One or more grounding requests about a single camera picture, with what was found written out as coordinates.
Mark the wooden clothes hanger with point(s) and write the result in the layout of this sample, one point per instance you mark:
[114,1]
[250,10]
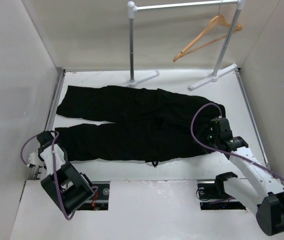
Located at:
[218,22]

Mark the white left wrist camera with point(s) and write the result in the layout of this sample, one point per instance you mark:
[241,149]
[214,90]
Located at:
[34,160]

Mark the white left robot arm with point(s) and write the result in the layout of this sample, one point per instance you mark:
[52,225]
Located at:
[68,188]

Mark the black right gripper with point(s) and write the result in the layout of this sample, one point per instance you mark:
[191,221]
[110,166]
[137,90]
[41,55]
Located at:
[209,130]

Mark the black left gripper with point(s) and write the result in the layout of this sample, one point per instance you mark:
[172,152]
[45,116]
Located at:
[65,156]

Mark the black trousers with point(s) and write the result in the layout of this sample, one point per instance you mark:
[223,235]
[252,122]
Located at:
[128,124]

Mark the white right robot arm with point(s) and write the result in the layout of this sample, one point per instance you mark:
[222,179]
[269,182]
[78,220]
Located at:
[265,195]

